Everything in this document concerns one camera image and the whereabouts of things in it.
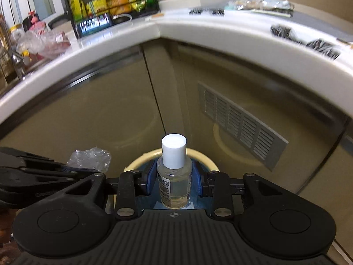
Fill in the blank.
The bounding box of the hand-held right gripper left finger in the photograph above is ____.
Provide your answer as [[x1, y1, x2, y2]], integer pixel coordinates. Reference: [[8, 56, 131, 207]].
[[55, 160, 157, 219]]

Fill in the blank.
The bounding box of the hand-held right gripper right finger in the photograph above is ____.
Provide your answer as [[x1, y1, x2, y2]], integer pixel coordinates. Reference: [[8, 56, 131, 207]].
[[192, 161, 298, 218]]

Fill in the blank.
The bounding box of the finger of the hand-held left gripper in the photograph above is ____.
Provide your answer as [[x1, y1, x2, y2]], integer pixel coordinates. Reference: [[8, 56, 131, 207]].
[[0, 169, 96, 207], [0, 146, 83, 173]]

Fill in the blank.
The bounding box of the cream rim trash bin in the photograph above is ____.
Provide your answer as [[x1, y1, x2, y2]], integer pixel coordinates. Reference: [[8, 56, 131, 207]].
[[124, 147, 220, 211]]

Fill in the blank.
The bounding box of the small clear white cap bottle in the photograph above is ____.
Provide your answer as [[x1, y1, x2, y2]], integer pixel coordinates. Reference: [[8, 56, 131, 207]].
[[156, 134, 193, 210]]

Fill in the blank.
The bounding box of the grey cabinet vent grille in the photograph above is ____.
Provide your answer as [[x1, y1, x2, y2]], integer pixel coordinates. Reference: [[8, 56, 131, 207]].
[[197, 81, 289, 171]]

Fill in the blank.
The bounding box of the plain beige cabinet door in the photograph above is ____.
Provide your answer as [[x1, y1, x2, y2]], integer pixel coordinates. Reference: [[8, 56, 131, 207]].
[[0, 44, 167, 170]]

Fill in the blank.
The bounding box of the metal sink faucet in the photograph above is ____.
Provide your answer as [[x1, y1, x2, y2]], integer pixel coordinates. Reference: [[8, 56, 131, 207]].
[[10, 50, 29, 81]]

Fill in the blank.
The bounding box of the beige cabinet door with vent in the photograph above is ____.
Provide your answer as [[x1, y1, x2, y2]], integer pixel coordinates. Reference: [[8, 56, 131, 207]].
[[176, 41, 348, 195]]

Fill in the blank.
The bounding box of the yellow lid clear jar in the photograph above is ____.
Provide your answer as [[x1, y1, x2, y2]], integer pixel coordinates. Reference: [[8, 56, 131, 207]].
[[9, 24, 26, 45]]

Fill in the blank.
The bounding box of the pink pump bottle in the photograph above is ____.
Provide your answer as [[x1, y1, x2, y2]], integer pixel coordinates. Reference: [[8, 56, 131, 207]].
[[22, 10, 47, 33]]

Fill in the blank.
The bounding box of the black smartphone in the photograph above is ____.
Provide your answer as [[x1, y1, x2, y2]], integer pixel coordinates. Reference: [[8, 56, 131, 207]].
[[75, 13, 115, 37]]

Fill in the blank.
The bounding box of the yellow cap green bottle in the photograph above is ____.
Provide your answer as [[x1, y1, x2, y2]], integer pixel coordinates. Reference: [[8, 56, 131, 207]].
[[67, 0, 89, 25]]

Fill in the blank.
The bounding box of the white black patterned cloth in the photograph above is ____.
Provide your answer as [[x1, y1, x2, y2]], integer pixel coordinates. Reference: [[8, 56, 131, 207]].
[[189, 6, 343, 60]]

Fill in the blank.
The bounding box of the clear zip plastic bag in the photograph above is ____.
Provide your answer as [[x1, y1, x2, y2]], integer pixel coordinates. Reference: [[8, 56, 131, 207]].
[[261, 0, 295, 14]]

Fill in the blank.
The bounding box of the grey stove cover board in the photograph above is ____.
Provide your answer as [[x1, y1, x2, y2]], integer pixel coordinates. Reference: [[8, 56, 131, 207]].
[[289, 10, 353, 43]]

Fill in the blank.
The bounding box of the white charging cable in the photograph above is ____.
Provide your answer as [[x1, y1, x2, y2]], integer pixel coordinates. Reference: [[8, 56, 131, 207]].
[[113, 13, 133, 24]]

